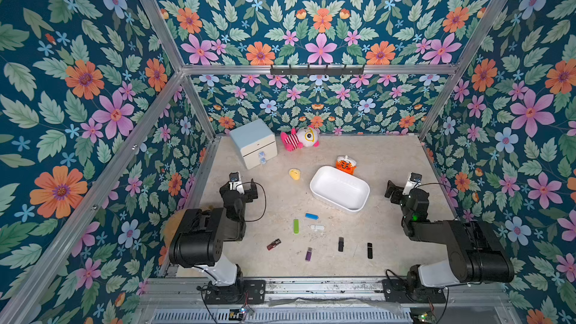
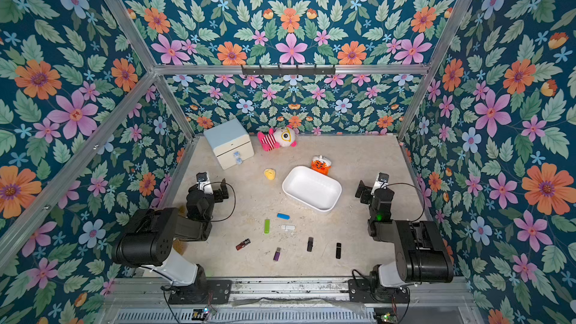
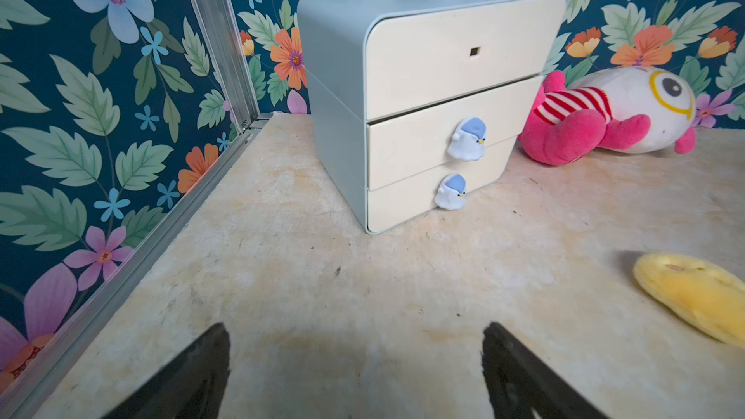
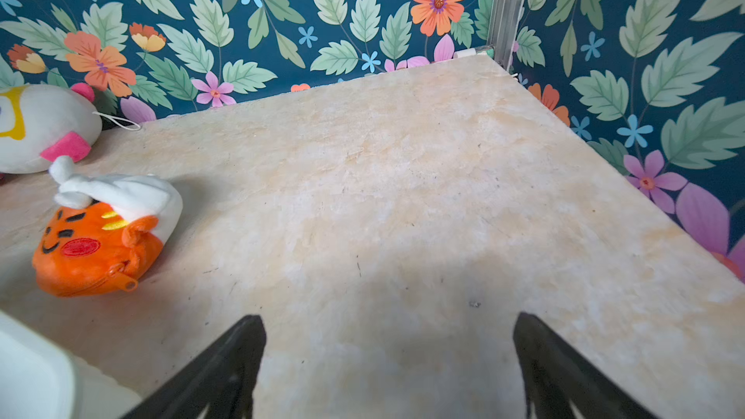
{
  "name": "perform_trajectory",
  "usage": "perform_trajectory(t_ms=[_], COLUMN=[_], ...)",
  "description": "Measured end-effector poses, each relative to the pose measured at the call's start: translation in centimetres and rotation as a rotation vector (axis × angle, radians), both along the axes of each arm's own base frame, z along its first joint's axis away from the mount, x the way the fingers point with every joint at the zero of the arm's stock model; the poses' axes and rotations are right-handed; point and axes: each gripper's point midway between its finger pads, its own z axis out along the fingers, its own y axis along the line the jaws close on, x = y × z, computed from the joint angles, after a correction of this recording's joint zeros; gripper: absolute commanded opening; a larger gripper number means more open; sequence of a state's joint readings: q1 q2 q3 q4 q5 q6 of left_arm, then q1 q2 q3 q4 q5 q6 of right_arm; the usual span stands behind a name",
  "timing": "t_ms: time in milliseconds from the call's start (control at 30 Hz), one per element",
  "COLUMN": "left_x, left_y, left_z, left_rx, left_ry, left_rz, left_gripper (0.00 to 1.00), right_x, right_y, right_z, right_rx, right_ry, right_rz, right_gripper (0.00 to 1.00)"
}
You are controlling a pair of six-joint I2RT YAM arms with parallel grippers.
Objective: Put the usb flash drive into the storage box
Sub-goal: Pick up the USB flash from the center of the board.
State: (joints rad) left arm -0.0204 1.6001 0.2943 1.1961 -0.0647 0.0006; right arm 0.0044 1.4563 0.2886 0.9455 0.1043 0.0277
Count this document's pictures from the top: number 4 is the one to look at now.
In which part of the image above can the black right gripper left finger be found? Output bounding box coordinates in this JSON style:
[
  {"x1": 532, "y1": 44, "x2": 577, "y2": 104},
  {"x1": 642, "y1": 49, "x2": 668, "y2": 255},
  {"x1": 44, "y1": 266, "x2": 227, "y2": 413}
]
[{"x1": 124, "y1": 315, "x2": 267, "y2": 418}]

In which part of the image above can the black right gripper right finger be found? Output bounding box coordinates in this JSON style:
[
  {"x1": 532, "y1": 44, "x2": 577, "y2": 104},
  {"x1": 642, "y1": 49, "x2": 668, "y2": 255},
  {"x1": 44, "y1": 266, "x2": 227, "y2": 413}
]
[{"x1": 512, "y1": 312, "x2": 655, "y2": 418}]

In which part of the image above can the white plastic storage box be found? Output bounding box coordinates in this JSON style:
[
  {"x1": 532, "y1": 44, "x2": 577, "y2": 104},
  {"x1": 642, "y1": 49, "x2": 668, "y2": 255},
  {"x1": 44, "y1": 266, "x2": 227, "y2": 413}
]
[{"x1": 1, "y1": 312, "x2": 142, "y2": 418}]

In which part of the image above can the orange tiger plush pouch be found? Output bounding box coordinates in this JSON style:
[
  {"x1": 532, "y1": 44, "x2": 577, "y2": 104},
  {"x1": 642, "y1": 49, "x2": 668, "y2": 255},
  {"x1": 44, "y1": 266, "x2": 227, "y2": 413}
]
[{"x1": 32, "y1": 156, "x2": 184, "y2": 298}]

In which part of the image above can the white pink fish plush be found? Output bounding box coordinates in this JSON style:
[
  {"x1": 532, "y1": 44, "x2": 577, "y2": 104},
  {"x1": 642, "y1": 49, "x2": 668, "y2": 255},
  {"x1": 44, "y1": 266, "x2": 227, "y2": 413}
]
[{"x1": 0, "y1": 82, "x2": 143, "y2": 176}]

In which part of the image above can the aluminium frame post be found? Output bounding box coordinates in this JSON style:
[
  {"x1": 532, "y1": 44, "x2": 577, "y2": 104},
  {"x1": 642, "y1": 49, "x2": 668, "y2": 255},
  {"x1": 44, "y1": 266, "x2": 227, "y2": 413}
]
[{"x1": 487, "y1": 0, "x2": 525, "y2": 70}]

